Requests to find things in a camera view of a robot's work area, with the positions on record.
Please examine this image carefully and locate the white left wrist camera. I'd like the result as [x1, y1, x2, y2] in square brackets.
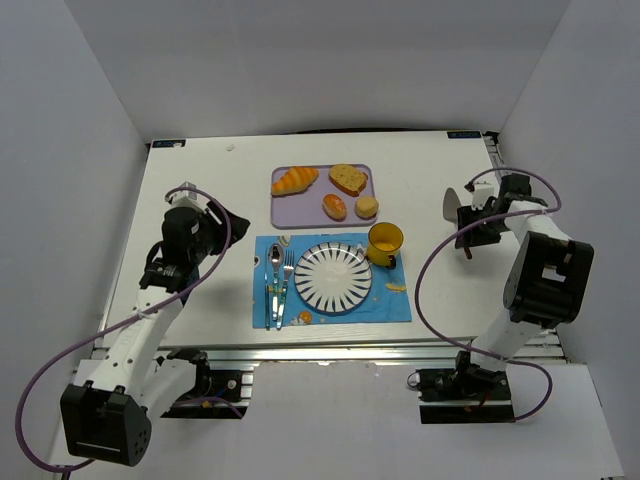
[165, 181, 208, 213]

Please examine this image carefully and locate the toast bread slice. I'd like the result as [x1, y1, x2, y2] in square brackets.
[328, 164, 369, 197]

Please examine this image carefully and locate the steel fork green handle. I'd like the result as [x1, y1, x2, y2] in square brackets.
[276, 250, 295, 330]

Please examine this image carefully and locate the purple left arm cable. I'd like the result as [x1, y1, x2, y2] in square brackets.
[14, 186, 245, 472]

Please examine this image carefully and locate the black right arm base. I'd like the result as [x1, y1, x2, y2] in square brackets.
[407, 351, 515, 425]

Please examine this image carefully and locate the steel spoon green handle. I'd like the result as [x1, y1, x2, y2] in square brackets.
[268, 243, 284, 330]

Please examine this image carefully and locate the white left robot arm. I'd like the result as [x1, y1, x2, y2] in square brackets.
[60, 202, 250, 466]

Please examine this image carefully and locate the aluminium table frame rail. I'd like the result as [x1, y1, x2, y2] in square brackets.
[73, 130, 569, 374]

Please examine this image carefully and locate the blue striped white plate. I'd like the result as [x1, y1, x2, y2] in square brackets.
[294, 242, 373, 315]

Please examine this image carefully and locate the steel knife green handle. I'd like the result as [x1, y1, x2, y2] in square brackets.
[264, 246, 271, 331]

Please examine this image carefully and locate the blue corner label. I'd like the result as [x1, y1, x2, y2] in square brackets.
[151, 139, 186, 149]
[446, 130, 483, 140]

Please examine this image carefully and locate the blue printed placemat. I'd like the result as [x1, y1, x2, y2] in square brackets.
[252, 233, 411, 329]

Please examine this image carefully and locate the right blue corner label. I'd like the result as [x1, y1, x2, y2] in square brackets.
[446, 130, 483, 140]

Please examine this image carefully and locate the left blue corner label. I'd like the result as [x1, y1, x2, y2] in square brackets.
[151, 139, 186, 149]

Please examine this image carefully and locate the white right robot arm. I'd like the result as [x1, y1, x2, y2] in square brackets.
[443, 173, 594, 392]

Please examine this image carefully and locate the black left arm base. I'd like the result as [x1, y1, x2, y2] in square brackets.
[152, 348, 250, 420]

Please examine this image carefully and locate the glazed round bun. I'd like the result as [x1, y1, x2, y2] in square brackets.
[322, 194, 347, 221]

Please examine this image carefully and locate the small pale muffin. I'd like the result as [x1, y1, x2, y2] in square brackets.
[354, 196, 379, 219]

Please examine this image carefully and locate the yellow mug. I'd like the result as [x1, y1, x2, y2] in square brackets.
[366, 222, 404, 270]

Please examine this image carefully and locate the lilac plastic tray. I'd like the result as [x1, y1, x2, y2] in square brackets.
[270, 164, 379, 230]

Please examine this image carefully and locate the orange croissant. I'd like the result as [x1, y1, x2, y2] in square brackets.
[271, 166, 319, 197]

